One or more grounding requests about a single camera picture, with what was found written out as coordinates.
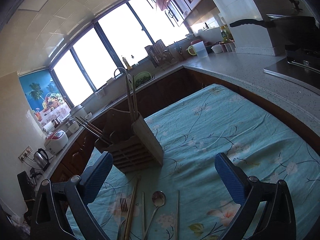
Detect wooden handled fork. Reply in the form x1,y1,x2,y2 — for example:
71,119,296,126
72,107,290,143
117,198,129,240

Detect bamboo chopstick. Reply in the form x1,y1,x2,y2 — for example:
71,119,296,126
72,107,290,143
79,115,111,140

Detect metal spoon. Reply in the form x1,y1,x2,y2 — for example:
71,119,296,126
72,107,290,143
143,191,166,240

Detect chrome kitchen faucet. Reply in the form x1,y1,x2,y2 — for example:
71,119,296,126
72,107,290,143
113,67,129,79

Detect stainless electric kettle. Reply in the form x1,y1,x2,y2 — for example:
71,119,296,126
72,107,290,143
33,148,50,171

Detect white red rice cooker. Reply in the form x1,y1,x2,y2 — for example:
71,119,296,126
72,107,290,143
44,130,68,155

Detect teal floral tablecloth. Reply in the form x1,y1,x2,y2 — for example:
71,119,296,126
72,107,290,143
88,85,319,239

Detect small white cooker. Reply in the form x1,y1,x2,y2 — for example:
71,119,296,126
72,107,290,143
66,118,80,134

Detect wooden utensil holder box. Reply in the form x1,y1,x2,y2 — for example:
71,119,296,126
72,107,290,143
95,108,164,174

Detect large white pot cooker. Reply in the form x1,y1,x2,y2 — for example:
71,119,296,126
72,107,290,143
68,105,87,120

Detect tropical fruit poster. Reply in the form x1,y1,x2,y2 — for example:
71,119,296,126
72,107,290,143
19,70,71,127

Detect gas stove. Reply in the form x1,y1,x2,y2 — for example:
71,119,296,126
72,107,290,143
264,44,319,95

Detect lower wooden cabinets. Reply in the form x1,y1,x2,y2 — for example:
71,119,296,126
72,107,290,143
49,67,319,182

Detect green colander with vegetables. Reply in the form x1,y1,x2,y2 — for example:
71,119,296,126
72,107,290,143
134,72,152,88

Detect yellow dish soap bottle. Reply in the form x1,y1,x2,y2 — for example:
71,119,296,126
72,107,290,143
122,56,132,70

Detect seasoning jars set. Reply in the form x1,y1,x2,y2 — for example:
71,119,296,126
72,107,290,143
220,42,235,52

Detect white bowl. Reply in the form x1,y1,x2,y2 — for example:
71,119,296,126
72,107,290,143
211,44,223,54

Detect yellow oil bottle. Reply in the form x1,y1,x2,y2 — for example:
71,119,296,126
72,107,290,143
220,25,233,42

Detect dish drying rack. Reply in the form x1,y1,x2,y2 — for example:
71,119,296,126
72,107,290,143
145,40,174,68

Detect black wok pan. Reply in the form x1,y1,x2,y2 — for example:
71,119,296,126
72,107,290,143
229,0,319,46

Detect knife block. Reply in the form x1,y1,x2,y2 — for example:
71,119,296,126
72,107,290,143
174,42,185,61

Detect wall power outlet strip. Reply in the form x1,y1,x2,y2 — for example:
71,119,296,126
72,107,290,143
18,145,33,163

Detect clear pitcher green handle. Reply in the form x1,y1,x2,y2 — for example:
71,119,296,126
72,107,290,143
187,41,208,59

